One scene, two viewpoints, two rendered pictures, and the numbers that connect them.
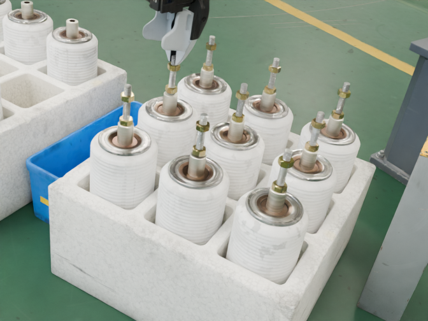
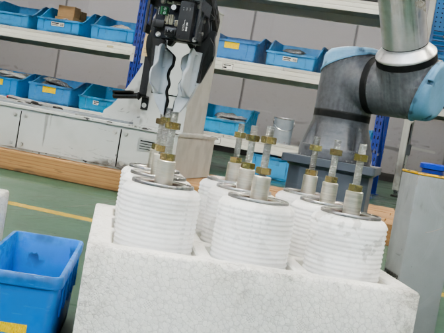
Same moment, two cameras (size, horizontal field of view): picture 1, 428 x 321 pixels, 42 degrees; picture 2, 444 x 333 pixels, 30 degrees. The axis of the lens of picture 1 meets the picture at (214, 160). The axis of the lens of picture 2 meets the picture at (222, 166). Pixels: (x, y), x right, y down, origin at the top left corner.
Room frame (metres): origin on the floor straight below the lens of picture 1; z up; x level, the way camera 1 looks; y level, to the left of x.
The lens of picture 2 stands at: (-0.22, 0.59, 0.34)
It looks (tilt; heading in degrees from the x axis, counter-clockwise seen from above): 3 degrees down; 329
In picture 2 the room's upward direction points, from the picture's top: 10 degrees clockwise
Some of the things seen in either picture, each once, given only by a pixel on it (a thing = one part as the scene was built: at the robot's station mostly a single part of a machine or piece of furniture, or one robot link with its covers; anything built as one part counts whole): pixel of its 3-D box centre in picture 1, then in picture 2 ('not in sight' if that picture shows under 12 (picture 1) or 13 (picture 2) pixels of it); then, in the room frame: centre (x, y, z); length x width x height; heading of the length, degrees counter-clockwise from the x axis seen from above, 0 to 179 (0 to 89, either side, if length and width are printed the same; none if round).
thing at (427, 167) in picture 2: not in sight; (433, 170); (0.68, -0.32, 0.32); 0.04 x 0.04 x 0.02
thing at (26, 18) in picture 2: not in sight; (23, 16); (6.39, -1.34, 0.89); 0.50 x 0.38 x 0.21; 135
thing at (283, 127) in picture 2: not in sight; (282, 131); (4.74, -2.86, 0.35); 0.16 x 0.15 x 0.19; 44
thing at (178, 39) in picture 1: (176, 40); (184, 82); (0.75, 0.08, 0.38); 0.06 x 0.03 x 0.09; 139
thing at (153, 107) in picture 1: (169, 109); (158, 176); (0.78, 0.08, 0.25); 0.08 x 0.08 x 0.01
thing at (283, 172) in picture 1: (282, 174); (357, 174); (0.58, -0.09, 0.30); 0.01 x 0.01 x 0.08
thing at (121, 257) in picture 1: (219, 216); (223, 305); (0.73, -0.03, 0.09); 0.39 x 0.39 x 0.18; 67
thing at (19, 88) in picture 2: not in sight; (12, 83); (6.38, -1.33, 0.36); 0.50 x 0.38 x 0.21; 135
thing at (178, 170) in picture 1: (195, 172); (258, 199); (0.62, 0.02, 0.25); 0.08 x 0.08 x 0.01
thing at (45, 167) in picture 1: (104, 164); (28, 294); (0.87, 0.20, 0.06); 0.30 x 0.11 x 0.12; 154
